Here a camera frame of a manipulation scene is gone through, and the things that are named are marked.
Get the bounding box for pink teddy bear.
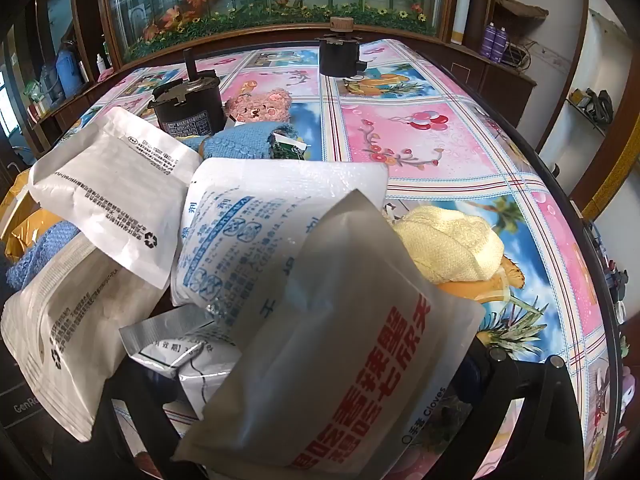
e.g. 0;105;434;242
223;87;294;124

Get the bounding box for green plastic bag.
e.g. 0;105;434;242
22;80;49;107

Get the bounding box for white rolled poster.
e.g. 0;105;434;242
451;0;474;47

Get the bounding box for white packet with red print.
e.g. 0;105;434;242
174;189;487;480

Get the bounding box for white packet with blue print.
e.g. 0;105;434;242
170;157;391;322

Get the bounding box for small silver packet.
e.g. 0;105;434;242
119;305;242;421

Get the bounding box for printed tablecloth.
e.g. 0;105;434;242
75;39;637;480

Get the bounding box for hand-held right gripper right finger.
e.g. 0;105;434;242
380;335;587;480

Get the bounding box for blue water jug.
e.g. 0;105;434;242
54;50;84;99

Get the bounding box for blue towel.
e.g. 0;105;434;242
5;222;82;292
190;120;297;165

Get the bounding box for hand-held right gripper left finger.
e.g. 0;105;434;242
50;360;211;480

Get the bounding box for yellow towel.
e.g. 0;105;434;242
394;205;506;286

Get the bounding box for green snack packet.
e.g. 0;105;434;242
269;132;309;162

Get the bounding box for black cylindrical motor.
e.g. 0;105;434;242
149;49;224;137

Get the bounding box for white packet with black print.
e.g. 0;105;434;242
0;235;177;443
27;106;204;291

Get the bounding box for yellow cardboard box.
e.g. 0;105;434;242
0;170;43;263

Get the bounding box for brown cardboard piece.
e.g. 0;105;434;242
494;0;549;22

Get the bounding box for black motor with wooden cap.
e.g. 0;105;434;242
318;16;369;79

